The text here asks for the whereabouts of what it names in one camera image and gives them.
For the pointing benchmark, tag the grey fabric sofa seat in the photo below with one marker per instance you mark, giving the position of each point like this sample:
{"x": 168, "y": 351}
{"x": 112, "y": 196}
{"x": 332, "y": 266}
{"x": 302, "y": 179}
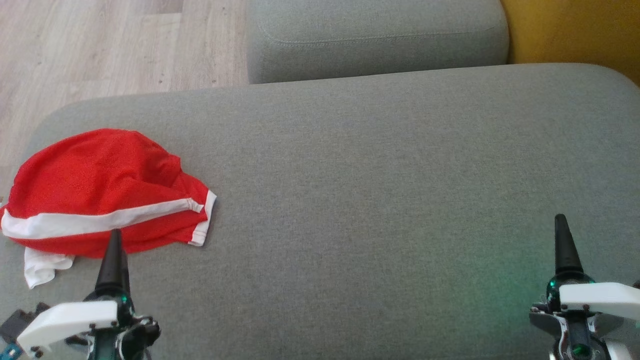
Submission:
{"x": 350, "y": 200}

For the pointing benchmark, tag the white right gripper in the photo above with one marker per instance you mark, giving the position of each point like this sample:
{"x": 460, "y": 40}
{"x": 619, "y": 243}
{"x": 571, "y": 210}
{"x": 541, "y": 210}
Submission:
{"x": 600, "y": 300}

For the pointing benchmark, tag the yellow upholstered furniture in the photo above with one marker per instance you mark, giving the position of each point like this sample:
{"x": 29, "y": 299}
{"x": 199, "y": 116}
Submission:
{"x": 575, "y": 30}

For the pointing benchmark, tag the red white basketball jersey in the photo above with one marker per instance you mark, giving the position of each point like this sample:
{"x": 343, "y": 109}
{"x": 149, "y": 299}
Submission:
{"x": 42, "y": 267}

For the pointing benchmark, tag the red shorts with white stripes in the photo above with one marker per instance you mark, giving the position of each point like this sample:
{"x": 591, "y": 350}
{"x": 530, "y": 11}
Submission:
{"x": 100, "y": 175}

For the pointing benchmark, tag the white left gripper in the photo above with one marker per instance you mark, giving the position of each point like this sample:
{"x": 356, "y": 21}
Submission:
{"x": 70, "y": 317}

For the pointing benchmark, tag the grey fabric sofa cushion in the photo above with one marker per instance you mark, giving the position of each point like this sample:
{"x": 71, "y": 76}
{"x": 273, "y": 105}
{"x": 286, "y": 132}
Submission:
{"x": 375, "y": 40}

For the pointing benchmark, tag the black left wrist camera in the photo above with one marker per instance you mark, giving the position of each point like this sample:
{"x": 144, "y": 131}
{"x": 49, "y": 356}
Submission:
{"x": 17, "y": 320}

